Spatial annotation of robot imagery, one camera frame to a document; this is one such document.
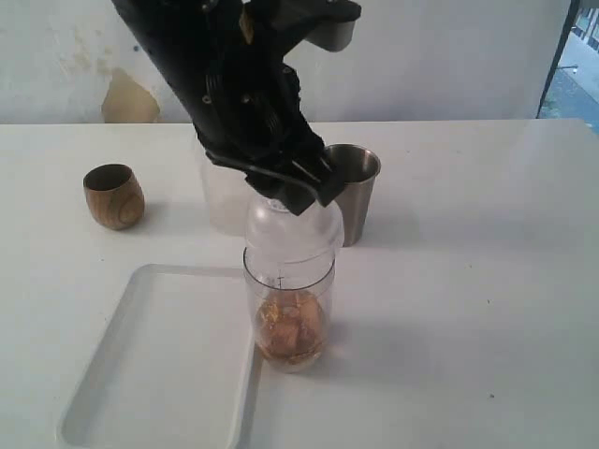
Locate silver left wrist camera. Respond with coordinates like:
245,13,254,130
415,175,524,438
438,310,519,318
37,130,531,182
246,0,362,55

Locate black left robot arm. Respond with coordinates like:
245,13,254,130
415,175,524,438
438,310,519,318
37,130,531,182
114,1,344,215

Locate stainless steel cup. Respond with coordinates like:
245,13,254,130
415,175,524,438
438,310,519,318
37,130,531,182
326,143,381,247

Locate white rectangular tray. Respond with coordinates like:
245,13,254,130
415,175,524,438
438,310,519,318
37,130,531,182
57,264,254,448

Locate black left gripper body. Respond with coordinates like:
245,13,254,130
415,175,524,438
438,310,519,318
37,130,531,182
196,27,327,184

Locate wooden cubes and gold coins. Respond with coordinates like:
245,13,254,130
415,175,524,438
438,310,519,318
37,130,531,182
255,290,328,372

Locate translucent frosted plastic cup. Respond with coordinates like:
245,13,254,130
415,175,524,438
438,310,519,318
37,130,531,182
199,149,253,237

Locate clear strainer lid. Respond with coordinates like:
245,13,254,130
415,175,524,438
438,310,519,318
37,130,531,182
245,195,344,263

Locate brown wooden cup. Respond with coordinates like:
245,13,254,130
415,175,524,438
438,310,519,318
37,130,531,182
83,164,145,230

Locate dark window frame post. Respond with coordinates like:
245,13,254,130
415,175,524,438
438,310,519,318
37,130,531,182
535,0,581,119

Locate clear graduated shaker cup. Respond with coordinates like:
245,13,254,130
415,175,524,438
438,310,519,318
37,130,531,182
242,248,336,373

